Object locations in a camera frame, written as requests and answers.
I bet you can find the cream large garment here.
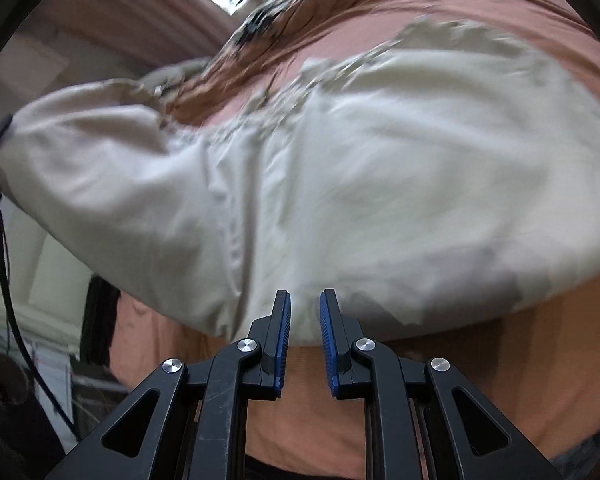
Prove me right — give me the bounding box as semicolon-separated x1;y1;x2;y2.
0;17;600;348

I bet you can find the orange bed sheet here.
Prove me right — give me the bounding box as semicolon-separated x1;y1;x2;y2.
107;0;600;480

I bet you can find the pink curtain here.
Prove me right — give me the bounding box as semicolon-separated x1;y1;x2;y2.
0;0;241;126

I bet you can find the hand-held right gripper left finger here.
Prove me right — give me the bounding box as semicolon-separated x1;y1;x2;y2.
45;290;292;480

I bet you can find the black cable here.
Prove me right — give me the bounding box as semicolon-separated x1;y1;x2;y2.
0;185;76;428

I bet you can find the dark hanging cloth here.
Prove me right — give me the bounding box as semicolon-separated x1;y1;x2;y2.
80;275;122;368

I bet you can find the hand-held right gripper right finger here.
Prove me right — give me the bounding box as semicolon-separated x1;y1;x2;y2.
320;288;563;480

